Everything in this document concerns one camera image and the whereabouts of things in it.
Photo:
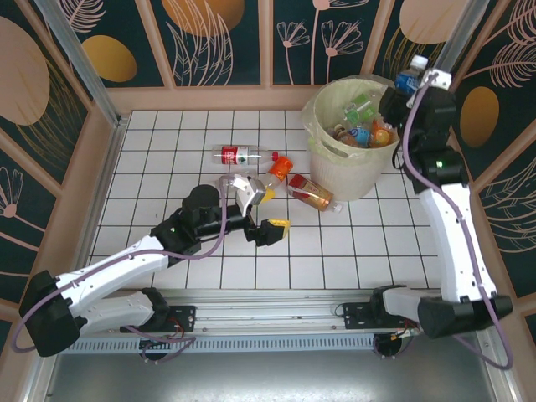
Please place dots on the white green label bottle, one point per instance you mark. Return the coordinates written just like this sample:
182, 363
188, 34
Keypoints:
367, 113

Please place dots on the blue label water bottle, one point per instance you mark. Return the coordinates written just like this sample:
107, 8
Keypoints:
408, 79

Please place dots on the orange label brown cap bottle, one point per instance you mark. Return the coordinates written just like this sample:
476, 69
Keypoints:
279, 167

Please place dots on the orange juice bottle black label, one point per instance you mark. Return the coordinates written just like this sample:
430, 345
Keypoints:
382, 136

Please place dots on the bright green label bottle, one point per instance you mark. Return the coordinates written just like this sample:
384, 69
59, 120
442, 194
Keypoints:
356, 101

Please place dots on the red yellow label tea bottle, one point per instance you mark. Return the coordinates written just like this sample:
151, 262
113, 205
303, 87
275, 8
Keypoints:
310, 190

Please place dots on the red label water bottle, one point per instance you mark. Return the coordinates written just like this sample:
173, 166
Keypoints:
234, 155

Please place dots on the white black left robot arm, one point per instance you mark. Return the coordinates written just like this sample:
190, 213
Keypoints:
117, 264

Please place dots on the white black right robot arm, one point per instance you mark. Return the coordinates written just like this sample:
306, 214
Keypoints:
456, 251

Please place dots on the cream plastic waste bin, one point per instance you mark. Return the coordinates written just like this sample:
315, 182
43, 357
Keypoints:
347, 180

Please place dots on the grey metal sheet panel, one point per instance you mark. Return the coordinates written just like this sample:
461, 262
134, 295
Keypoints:
268, 377

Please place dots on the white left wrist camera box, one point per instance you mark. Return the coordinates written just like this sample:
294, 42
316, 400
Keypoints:
245, 192

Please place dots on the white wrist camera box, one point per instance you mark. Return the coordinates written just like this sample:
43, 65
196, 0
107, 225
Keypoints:
437, 79
245, 192

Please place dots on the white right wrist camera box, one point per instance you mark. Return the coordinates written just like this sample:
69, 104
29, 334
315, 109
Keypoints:
437, 79

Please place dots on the aluminium mounting rail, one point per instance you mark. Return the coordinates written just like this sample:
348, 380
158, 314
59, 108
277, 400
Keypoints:
259, 314

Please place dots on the aluminium frame post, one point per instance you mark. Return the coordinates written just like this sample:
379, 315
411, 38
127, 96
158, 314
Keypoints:
460, 33
79, 63

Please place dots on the aluminium side rail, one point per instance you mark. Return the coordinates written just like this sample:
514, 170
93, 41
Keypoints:
107, 167

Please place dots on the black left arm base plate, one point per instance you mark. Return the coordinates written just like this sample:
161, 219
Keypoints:
184, 318

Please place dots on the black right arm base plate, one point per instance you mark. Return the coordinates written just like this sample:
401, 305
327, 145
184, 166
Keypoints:
356, 314

